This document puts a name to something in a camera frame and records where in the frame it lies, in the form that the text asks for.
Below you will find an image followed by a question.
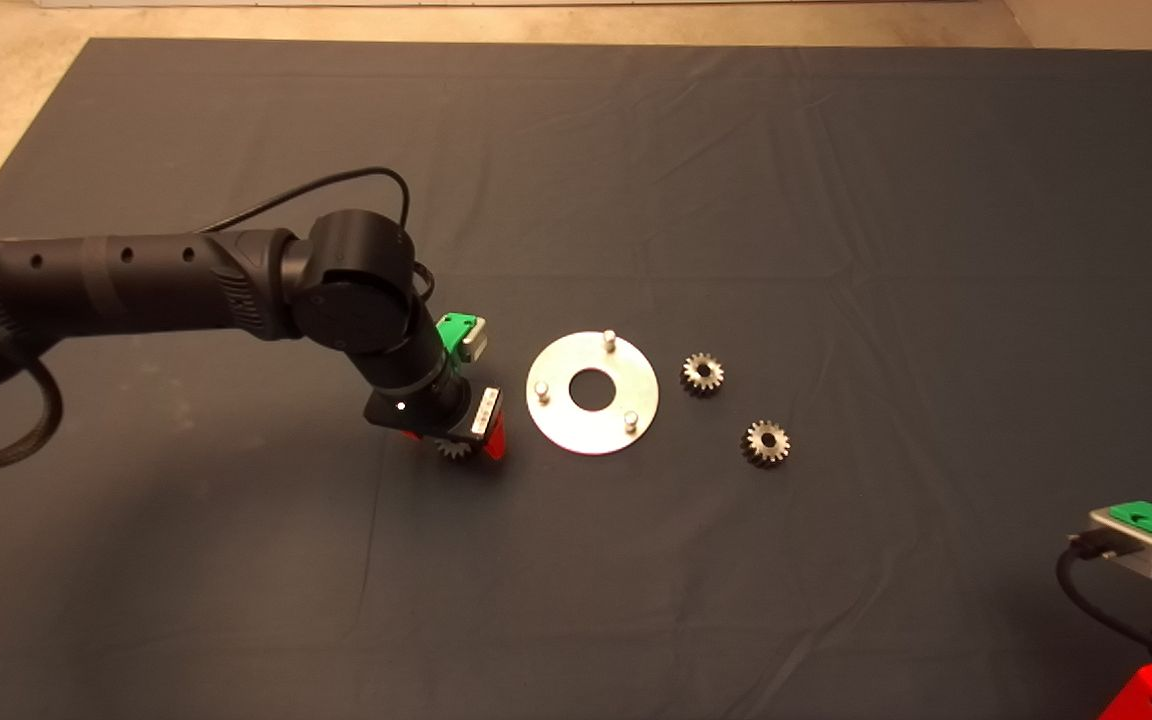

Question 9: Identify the thin black right camera cable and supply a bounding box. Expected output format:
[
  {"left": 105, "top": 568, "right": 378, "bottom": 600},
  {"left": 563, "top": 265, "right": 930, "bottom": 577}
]
[{"left": 1056, "top": 533, "right": 1152, "bottom": 681}]

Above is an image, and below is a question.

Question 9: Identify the round metal carrier plate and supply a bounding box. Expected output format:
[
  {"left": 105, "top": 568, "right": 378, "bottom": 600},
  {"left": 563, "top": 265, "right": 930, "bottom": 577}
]
[{"left": 526, "top": 330, "right": 659, "bottom": 457}]

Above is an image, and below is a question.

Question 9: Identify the dark grey table cloth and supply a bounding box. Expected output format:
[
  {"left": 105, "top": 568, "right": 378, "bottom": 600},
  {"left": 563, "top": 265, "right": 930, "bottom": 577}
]
[{"left": 0, "top": 38, "right": 1152, "bottom": 720}]

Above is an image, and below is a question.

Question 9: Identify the green left camera mount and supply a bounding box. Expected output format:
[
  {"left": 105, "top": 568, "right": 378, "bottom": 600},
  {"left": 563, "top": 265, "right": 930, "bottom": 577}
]
[{"left": 434, "top": 312, "right": 483, "bottom": 363}]

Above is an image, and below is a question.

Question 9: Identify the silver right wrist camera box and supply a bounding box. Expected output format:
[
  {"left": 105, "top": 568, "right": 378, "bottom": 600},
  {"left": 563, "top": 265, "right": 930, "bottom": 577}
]
[{"left": 1086, "top": 506, "right": 1152, "bottom": 582}]

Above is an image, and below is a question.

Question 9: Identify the thin black camera cable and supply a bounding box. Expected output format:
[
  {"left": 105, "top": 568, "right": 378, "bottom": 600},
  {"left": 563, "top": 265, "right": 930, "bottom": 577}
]
[
  {"left": 224, "top": 166, "right": 435, "bottom": 301},
  {"left": 1056, "top": 533, "right": 1152, "bottom": 681}
]

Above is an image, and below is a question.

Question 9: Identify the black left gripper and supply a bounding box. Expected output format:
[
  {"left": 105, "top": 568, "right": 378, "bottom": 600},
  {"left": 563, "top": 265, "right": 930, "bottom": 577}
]
[{"left": 364, "top": 385, "right": 509, "bottom": 462}]

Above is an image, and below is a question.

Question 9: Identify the thin black left camera cable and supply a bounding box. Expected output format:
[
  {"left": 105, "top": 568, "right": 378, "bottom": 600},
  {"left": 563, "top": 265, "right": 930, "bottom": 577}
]
[{"left": 224, "top": 166, "right": 435, "bottom": 301}]

